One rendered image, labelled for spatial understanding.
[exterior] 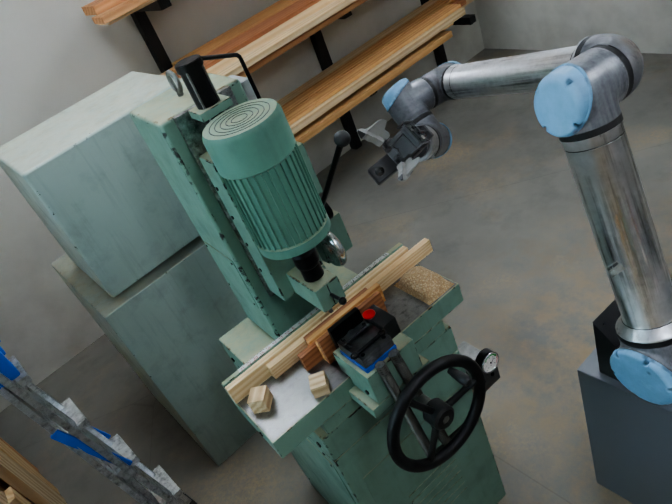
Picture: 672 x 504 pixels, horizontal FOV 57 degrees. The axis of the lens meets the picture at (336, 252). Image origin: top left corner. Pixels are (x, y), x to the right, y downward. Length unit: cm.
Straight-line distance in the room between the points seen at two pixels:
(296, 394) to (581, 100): 88
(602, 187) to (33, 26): 284
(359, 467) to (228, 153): 86
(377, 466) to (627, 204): 89
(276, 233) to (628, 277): 72
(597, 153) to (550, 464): 132
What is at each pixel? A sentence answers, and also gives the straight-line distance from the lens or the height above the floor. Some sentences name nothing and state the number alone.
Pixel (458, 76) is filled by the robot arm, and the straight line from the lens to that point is 164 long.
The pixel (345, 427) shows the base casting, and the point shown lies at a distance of 153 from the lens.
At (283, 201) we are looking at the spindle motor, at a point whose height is 133.
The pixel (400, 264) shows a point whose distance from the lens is 164.
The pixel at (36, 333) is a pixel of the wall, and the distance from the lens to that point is 378.
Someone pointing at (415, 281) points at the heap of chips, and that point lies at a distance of 158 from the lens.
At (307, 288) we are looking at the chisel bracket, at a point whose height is 107.
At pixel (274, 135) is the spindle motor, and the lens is 124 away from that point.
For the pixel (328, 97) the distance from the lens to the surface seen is 374.
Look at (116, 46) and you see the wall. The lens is 360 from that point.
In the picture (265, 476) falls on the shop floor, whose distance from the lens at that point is 259.
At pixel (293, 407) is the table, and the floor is 90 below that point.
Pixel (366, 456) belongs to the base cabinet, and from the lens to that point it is 164.
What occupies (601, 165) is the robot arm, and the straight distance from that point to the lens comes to 124.
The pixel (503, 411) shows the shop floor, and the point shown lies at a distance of 244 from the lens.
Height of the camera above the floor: 193
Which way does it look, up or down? 34 degrees down
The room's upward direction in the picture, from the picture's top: 24 degrees counter-clockwise
